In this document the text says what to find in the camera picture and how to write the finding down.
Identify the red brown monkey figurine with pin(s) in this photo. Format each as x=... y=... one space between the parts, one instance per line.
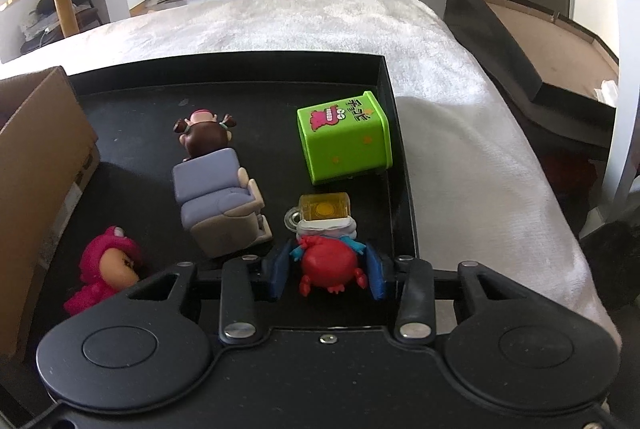
x=205 y=141

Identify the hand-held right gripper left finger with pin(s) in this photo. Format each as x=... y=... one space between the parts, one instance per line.
x=277 y=271

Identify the pink bear figurine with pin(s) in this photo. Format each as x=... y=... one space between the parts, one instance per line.
x=102 y=264

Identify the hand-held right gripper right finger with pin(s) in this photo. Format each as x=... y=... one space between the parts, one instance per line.
x=377 y=274

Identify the brown cardboard box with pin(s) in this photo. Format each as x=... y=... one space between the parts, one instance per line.
x=40 y=149

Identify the white post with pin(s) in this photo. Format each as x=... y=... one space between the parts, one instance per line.
x=622 y=109

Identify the black bag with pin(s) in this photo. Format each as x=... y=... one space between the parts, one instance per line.
x=80 y=19

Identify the red figurine with beer mug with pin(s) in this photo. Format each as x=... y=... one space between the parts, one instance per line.
x=327 y=261

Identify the green printed toy box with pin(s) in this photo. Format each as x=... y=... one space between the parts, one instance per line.
x=345 y=144

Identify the black tray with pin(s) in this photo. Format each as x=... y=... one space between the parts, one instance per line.
x=280 y=119

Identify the black flat box brown inside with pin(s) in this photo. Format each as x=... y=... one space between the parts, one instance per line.
x=550 y=54

